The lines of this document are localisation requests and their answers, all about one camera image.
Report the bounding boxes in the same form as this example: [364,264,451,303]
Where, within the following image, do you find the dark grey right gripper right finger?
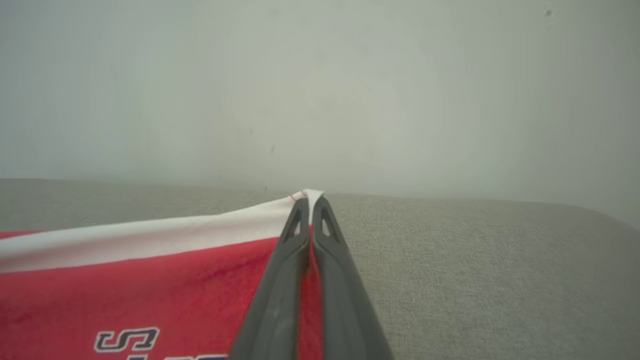
[310,195,394,360]

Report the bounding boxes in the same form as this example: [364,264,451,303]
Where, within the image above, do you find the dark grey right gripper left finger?
[229,197,311,360]

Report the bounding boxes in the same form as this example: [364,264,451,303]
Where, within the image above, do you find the red and white basketball jersey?
[0,188,326,360]

